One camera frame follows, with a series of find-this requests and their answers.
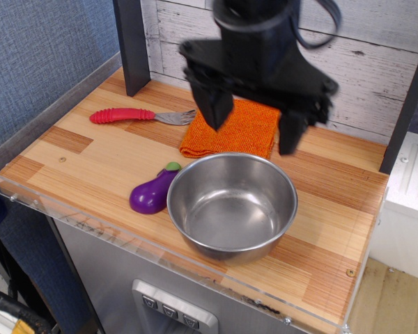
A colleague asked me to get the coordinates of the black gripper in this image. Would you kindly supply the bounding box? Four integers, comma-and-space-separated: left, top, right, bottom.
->
179, 1, 339, 155

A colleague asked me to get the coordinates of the silver metal bowl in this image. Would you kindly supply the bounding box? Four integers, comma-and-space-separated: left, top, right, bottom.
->
167, 152, 298, 265

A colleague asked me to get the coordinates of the purple toy eggplant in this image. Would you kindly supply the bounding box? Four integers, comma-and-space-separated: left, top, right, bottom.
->
129, 162, 181, 214

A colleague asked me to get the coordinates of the orange folded cloth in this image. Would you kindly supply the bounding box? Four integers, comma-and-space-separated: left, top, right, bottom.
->
179, 100, 280, 159

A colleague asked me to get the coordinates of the white toy sink unit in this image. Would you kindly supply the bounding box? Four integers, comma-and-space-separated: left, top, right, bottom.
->
369, 132, 418, 278

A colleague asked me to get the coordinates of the clear acrylic edge guard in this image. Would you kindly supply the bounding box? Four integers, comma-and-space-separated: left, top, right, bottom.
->
0, 161, 388, 333

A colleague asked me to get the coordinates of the stainless toy fridge cabinet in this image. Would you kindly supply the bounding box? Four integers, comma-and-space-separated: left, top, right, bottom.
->
45, 214, 311, 334

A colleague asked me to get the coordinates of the silver dispenser button panel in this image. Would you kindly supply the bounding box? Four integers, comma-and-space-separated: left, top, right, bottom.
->
132, 279, 219, 333

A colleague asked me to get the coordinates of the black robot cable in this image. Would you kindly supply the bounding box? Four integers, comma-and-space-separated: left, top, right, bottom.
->
292, 0, 343, 49

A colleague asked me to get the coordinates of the red handled metal fork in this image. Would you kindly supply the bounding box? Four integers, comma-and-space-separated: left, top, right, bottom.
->
89, 108, 196, 126

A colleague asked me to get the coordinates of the dark right vertical post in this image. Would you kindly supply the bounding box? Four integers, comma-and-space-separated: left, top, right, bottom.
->
379, 64, 418, 175

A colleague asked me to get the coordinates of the dark vertical post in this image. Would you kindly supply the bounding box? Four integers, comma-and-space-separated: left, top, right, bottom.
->
113, 0, 150, 97
379, 64, 418, 175

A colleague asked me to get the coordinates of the dark left vertical post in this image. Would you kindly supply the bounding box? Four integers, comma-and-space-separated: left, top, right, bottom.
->
113, 0, 150, 97

